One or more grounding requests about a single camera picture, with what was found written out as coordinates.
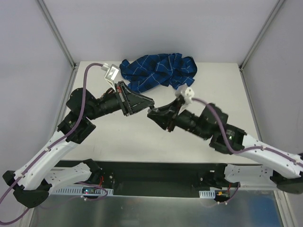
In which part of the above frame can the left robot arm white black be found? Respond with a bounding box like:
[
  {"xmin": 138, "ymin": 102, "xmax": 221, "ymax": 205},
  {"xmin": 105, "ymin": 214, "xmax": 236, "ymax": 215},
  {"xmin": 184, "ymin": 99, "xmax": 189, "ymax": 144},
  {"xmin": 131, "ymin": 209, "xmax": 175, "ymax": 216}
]
[{"xmin": 3, "ymin": 81, "xmax": 154, "ymax": 208}]

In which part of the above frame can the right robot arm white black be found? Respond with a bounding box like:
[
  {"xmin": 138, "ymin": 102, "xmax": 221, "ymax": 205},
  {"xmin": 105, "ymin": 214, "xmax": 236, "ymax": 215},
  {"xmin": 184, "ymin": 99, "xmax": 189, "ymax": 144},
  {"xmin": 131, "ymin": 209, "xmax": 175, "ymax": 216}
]
[{"xmin": 147, "ymin": 98, "xmax": 303, "ymax": 194}]

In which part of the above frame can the blue plaid shirt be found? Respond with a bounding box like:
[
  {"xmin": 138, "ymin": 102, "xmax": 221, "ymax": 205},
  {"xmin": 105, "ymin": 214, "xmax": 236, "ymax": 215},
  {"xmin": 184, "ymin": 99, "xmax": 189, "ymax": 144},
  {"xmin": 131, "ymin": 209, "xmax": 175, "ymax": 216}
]
[{"xmin": 119, "ymin": 53, "xmax": 198, "ymax": 93}]

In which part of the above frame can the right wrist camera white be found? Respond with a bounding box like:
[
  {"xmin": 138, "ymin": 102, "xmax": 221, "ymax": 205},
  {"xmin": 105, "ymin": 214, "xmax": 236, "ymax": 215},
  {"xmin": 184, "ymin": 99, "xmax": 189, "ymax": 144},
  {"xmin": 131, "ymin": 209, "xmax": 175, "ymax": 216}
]
[{"xmin": 175, "ymin": 84, "xmax": 195, "ymax": 105}]

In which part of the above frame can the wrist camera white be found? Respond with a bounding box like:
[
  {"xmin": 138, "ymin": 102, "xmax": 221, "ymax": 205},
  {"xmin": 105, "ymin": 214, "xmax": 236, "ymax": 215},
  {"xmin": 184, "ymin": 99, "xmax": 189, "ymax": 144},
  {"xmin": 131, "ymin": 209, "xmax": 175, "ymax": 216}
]
[
  {"xmin": 175, "ymin": 84, "xmax": 195, "ymax": 105},
  {"xmin": 101, "ymin": 63, "xmax": 120, "ymax": 89}
]

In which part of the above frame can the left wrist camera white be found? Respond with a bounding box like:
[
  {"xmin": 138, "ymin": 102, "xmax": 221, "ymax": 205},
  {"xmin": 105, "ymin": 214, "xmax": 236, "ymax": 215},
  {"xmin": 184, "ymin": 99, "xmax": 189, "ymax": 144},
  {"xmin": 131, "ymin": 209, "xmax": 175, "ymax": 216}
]
[{"xmin": 101, "ymin": 63, "xmax": 120, "ymax": 89}]

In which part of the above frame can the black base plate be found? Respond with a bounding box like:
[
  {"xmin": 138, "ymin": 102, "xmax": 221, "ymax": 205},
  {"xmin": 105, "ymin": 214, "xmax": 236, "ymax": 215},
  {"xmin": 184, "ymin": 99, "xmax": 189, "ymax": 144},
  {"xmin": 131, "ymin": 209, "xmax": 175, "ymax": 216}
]
[{"xmin": 52, "ymin": 159, "xmax": 228, "ymax": 197}]

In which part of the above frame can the right aluminium frame post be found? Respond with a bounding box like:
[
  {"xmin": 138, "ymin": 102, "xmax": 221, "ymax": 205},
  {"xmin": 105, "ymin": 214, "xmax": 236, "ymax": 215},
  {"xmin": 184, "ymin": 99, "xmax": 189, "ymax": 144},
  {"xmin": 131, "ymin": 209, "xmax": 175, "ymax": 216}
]
[{"xmin": 239, "ymin": 0, "xmax": 287, "ymax": 72}]

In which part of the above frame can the aluminium frame post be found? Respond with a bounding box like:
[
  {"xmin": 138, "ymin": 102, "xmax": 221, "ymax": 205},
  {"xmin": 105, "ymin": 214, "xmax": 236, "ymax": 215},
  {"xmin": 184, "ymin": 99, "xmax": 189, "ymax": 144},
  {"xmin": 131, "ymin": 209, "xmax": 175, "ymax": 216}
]
[
  {"xmin": 35, "ymin": 0, "xmax": 77, "ymax": 69},
  {"xmin": 239, "ymin": 0, "xmax": 287, "ymax": 72}
]

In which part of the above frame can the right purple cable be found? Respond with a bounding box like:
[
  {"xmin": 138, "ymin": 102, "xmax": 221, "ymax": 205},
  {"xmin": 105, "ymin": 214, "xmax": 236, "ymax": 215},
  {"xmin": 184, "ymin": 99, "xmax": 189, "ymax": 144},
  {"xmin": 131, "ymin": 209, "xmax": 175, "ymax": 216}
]
[{"xmin": 191, "ymin": 98, "xmax": 303, "ymax": 166}]

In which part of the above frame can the right white cable duct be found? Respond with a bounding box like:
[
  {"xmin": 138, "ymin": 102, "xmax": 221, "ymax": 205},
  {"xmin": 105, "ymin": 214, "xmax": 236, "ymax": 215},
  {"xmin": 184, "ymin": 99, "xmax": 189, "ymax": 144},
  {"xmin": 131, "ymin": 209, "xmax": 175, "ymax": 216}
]
[{"xmin": 199, "ymin": 190, "xmax": 216, "ymax": 199}]

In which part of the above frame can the white cable duct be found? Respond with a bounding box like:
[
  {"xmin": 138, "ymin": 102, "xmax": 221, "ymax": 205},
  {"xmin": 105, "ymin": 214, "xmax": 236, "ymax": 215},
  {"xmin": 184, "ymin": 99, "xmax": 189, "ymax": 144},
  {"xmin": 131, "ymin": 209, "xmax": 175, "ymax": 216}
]
[
  {"xmin": 199, "ymin": 190, "xmax": 216, "ymax": 199},
  {"xmin": 51, "ymin": 185, "xmax": 106, "ymax": 196}
]

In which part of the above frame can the left aluminium frame post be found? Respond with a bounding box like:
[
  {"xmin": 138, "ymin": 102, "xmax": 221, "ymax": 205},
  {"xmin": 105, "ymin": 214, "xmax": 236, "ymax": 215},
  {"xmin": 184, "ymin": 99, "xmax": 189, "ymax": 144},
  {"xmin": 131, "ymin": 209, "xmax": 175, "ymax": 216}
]
[{"xmin": 35, "ymin": 0, "xmax": 77, "ymax": 69}]

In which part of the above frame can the left white cable duct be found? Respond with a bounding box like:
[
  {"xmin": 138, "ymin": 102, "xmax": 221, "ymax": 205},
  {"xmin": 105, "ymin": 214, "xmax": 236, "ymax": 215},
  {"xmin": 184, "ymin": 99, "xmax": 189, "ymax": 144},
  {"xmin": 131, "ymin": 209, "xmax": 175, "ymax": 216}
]
[{"xmin": 51, "ymin": 185, "xmax": 106, "ymax": 196}]

